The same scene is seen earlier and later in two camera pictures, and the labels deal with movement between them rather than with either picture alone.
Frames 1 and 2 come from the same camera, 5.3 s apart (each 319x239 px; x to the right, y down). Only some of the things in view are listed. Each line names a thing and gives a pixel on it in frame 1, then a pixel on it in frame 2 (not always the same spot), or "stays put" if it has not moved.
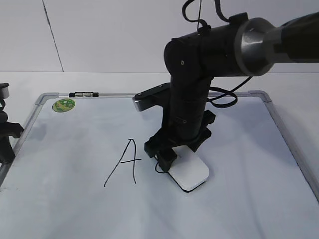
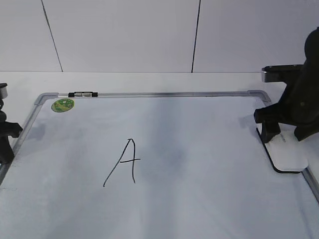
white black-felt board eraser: [188, 171] to [285, 151]
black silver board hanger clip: [83, 94] stays put
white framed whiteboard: [80, 171] stays put
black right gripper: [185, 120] to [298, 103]
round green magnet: [63, 105] stays put
